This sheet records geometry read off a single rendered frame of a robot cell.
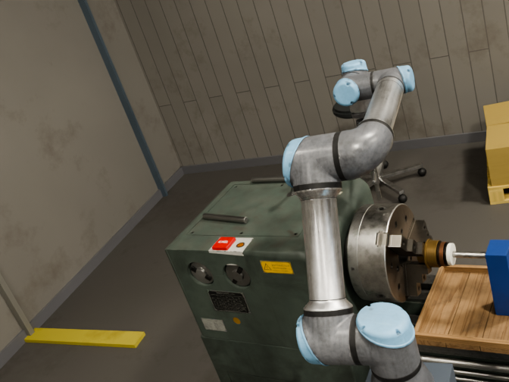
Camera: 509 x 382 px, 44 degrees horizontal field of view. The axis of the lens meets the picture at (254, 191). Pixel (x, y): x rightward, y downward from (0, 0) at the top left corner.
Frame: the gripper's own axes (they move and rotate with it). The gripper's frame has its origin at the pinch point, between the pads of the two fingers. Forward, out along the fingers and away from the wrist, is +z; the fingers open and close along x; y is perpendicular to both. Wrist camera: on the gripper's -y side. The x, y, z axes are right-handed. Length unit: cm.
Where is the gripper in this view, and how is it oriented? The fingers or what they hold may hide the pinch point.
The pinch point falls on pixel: (375, 173)
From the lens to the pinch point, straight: 200.7
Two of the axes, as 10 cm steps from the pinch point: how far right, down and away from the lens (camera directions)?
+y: 1.7, -3.9, 9.1
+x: -9.5, 1.7, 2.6
